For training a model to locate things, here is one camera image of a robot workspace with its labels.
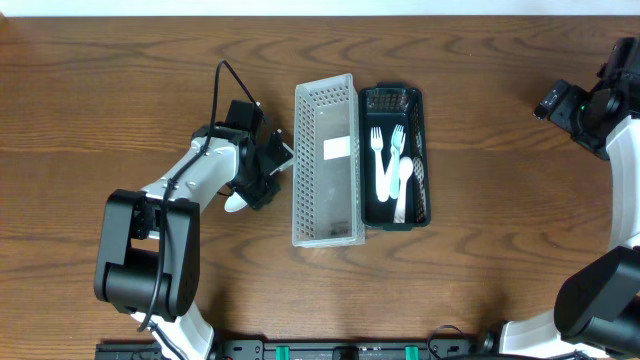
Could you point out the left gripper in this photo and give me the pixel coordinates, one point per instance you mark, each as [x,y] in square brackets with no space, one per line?
[261,187]

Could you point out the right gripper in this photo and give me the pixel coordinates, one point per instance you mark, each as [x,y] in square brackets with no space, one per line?
[564,112]

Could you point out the clear plastic basket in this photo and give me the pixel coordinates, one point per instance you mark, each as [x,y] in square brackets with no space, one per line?
[326,169]

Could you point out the white plastic spoon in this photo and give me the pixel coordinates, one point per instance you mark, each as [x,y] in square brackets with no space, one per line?
[405,172]
[234,203]

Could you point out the white plastic fork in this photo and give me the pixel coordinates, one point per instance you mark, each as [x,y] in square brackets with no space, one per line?
[377,145]
[389,172]

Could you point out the black plastic basket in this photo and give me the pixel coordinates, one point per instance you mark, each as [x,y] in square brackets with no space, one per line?
[386,106]

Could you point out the pale green plastic fork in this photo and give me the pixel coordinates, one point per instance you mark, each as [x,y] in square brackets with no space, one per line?
[397,147]

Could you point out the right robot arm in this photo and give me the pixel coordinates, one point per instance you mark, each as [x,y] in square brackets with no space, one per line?
[596,312]

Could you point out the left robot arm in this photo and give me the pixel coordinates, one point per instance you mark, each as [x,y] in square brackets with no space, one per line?
[148,264]

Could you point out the black mounting rail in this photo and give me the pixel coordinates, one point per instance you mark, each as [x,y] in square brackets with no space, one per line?
[258,350]

